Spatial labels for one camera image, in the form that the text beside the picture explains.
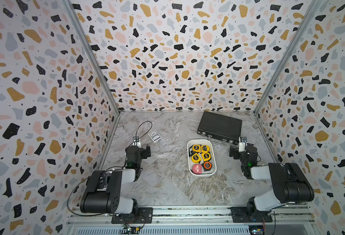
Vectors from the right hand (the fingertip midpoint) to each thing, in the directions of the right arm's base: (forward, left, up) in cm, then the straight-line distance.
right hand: (240, 145), depth 95 cm
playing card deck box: (+8, +57, -3) cm, 58 cm away
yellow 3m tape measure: (-8, +29, -3) cm, 30 cm away
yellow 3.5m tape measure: (-1, +22, -4) cm, 22 cm away
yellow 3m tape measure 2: (-6, +22, -3) cm, 23 cm away
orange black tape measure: (-14, +22, -2) cm, 26 cm away
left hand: (-3, +63, +3) cm, 64 cm away
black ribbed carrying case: (+15, +4, -2) cm, 16 cm away
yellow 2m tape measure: (-1, +28, -3) cm, 28 cm away
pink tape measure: (-15, +28, -4) cm, 32 cm away
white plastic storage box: (+1, +19, +1) cm, 19 cm away
